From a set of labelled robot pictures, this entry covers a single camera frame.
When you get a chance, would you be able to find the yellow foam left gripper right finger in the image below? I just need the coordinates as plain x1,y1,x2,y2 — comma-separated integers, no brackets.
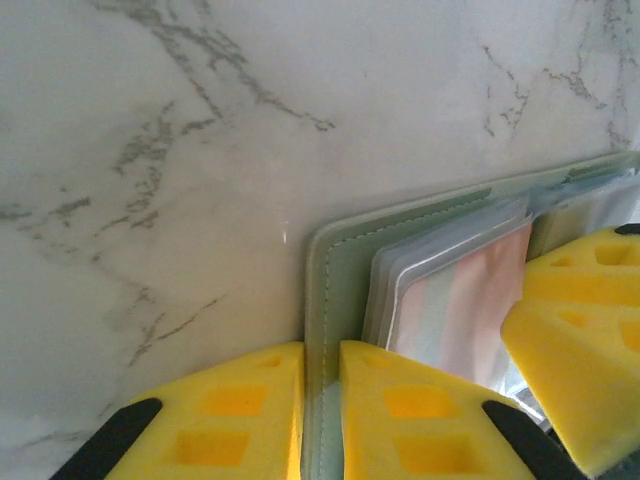
339,339,584,480

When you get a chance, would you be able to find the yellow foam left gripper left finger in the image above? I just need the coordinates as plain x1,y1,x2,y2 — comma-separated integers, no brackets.
49,340,307,480

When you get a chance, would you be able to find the iridescent holographic card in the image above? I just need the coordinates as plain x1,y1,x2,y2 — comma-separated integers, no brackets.
387,222,534,391

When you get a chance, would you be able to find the green card holder wallet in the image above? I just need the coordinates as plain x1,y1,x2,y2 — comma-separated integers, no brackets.
303,152,640,480

